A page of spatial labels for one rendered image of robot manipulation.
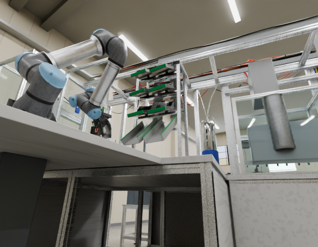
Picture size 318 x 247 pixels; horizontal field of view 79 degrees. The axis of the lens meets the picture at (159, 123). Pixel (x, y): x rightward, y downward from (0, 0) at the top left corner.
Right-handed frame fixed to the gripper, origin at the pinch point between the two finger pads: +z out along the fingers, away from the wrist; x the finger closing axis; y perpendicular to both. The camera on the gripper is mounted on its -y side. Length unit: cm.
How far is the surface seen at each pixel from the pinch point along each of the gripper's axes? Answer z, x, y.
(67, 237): 32, 2, 56
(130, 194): 144, -86, -121
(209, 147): 42, 61, -59
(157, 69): -37, 41, -19
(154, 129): -0.5, 37.1, 0.1
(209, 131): 30, 62, -70
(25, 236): 10, 10, 75
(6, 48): -152, -332, -201
